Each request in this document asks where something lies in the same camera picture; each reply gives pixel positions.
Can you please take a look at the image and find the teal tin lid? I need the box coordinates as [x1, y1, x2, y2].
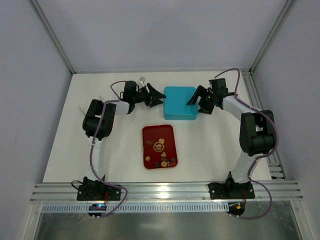
[163, 86, 198, 113]

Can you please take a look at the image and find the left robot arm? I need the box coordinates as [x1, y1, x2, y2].
[74, 77, 166, 201]

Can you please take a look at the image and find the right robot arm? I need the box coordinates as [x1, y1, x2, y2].
[187, 78, 277, 200]

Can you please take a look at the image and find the teal square tin box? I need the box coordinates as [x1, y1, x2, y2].
[163, 111, 198, 121]

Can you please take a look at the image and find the red rectangular tray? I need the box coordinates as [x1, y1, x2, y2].
[142, 124, 178, 170]

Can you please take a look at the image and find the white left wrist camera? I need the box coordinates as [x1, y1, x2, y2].
[136, 76, 146, 88]

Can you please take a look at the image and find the grey slotted cable duct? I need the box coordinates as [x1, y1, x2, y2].
[41, 201, 229, 214]

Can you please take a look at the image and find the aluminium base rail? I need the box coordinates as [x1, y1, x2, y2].
[30, 180, 303, 203]

